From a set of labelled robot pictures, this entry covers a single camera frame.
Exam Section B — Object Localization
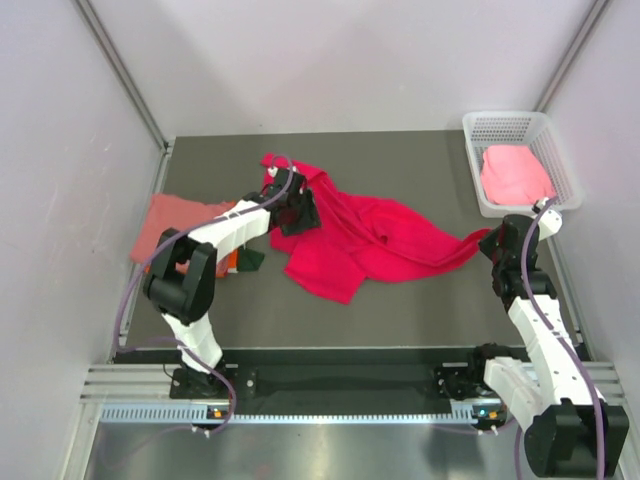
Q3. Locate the white plastic basket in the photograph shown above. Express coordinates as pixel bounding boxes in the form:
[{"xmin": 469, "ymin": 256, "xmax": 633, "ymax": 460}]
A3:
[{"xmin": 462, "ymin": 111, "xmax": 583, "ymax": 218}]

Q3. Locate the light pink t shirt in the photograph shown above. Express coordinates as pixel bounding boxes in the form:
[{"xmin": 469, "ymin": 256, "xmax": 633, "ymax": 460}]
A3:
[{"xmin": 480, "ymin": 145, "xmax": 556, "ymax": 206}]

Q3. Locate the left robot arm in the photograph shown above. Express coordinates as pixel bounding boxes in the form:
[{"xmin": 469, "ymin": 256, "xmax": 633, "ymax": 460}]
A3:
[{"xmin": 143, "ymin": 167, "xmax": 321, "ymax": 399}]

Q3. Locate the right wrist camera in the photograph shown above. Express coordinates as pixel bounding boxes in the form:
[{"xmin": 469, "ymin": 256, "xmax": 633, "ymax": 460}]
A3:
[{"xmin": 533, "ymin": 197, "xmax": 563, "ymax": 241}]

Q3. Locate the magenta t shirt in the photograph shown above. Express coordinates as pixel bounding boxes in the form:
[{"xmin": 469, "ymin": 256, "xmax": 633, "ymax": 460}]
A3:
[{"xmin": 270, "ymin": 161, "xmax": 490, "ymax": 304}]

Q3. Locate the folded salmon t shirt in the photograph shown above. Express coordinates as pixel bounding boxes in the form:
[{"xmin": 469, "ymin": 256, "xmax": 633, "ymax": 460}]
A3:
[{"xmin": 130, "ymin": 193, "xmax": 235, "ymax": 264}]

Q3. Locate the folded orange t shirt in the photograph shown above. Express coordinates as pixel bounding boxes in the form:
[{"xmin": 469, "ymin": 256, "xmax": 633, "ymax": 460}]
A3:
[{"xmin": 176, "ymin": 250, "xmax": 238, "ymax": 278}]

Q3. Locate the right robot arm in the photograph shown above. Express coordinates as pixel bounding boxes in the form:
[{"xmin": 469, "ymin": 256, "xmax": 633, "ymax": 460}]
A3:
[{"xmin": 466, "ymin": 211, "xmax": 630, "ymax": 479}]

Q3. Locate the slotted grey cable duct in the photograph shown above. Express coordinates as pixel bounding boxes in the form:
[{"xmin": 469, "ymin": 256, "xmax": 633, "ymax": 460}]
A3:
[{"xmin": 100, "ymin": 403, "xmax": 507, "ymax": 428}]

